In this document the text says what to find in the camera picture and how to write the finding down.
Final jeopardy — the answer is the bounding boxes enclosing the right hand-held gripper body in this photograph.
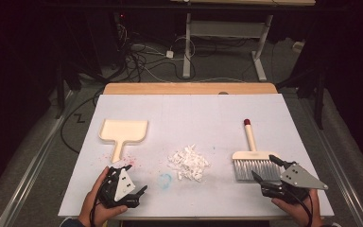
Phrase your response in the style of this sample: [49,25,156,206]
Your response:
[259,163,329,205]

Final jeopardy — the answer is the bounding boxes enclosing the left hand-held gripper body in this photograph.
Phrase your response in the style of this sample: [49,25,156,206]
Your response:
[97,166,140,209]

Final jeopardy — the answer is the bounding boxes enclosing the cream hand brush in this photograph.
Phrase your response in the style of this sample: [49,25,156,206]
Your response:
[232,118,283,183]

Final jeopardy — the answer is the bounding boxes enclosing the pile of white paper scraps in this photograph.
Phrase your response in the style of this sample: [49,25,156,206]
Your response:
[166,144,212,183]

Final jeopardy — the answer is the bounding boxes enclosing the person's right hand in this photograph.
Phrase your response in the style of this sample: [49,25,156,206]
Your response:
[271,188,324,227]

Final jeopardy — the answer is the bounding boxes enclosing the person's left hand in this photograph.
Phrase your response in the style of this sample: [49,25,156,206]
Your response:
[78,166,129,227]

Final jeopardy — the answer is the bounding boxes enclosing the scattered red crumbs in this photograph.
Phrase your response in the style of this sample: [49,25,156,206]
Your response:
[102,151,141,168]

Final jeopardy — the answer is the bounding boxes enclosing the cream dustpan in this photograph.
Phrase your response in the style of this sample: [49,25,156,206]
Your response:
[98,118,149,164]

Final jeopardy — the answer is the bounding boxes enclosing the person's dark sleeve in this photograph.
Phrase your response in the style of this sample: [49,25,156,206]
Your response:
[60,217,86,227]

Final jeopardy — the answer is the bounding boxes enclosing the black stand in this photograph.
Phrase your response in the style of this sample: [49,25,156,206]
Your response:
[54,61,78,120]
[277,61,327,131]

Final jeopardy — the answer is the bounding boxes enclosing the white board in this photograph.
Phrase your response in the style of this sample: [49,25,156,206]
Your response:
[58,94,335,219]

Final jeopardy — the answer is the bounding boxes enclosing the wooden table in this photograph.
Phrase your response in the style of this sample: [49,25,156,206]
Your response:
[102,82,279,96]

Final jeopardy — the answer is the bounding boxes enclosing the small white box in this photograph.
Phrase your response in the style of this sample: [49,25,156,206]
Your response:
[292,41,306,54]

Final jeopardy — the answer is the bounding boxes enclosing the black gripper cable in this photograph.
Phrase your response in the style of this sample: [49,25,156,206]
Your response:
[88,185,107,227]
[291,188,315,227]

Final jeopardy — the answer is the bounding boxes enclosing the metal floor rail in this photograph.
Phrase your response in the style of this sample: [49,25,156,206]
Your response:
[0,90,77,227]
[297,94,363,227]

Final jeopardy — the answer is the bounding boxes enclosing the black floor cable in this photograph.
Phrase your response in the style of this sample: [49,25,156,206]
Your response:
[60,89,106,155]

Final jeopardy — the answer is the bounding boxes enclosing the tangle of floor cables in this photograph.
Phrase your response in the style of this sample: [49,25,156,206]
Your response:
[114,23,198,83]

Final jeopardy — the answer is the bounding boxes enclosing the white metal desk frame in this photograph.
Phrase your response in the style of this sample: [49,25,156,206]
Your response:
[181,12,274,82]

